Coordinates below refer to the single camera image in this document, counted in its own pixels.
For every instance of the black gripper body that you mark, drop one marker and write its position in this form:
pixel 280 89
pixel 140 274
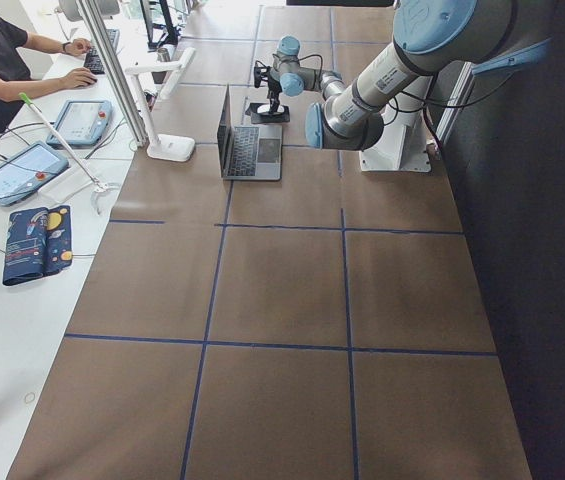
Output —
pixel 274 93

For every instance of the white computer mouse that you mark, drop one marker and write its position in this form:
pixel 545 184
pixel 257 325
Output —
pixel 264 109

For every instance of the black mouse pad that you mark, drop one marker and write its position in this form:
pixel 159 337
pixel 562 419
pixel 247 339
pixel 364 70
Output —
pixel 255 118

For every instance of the grey laptop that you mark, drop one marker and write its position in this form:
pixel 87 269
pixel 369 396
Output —
pixel 248 153

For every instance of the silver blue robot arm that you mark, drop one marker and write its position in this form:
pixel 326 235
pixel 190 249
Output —
pixel 289 77
pixel 494 36

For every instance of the white desk lamp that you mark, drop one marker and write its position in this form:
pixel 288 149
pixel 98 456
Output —
pixel 160 144

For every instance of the blue teach pendant far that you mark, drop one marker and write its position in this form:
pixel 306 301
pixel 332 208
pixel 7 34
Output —
pixel 81 123

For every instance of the blue teach pendant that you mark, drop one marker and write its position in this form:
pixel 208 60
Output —
pixel 81 123
pixel 27 171

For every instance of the grabber stick tool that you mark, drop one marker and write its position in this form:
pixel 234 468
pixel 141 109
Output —
pixel 100 187

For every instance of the blue teach pendant near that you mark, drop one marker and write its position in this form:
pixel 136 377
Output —
pixel 27 171

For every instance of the blue patterned pouch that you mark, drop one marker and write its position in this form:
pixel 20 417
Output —
pixel 38 244

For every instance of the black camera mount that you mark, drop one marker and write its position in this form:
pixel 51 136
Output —
pixel 260 74

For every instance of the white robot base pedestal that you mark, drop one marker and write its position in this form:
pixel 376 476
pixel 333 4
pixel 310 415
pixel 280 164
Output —
pixel 402 146

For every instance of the aluminium frame post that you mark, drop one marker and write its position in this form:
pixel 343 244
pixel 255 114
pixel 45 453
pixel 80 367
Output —
pixel 91 15

